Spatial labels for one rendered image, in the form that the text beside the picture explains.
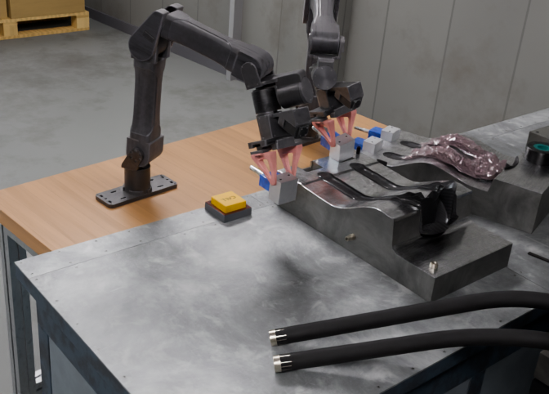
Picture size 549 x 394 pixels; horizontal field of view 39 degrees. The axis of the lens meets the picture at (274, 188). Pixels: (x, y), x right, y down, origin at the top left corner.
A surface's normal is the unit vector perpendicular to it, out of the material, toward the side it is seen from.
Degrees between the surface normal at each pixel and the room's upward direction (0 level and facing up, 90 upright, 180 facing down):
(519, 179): 0
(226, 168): 0
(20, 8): 90
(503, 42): 90
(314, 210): 90
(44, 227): 0
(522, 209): 90
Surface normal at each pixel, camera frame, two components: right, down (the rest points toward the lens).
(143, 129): -0.29, 0.19
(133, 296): 0.08, -0.89
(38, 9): 0.64, 0.39
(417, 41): -0.71, 0.26
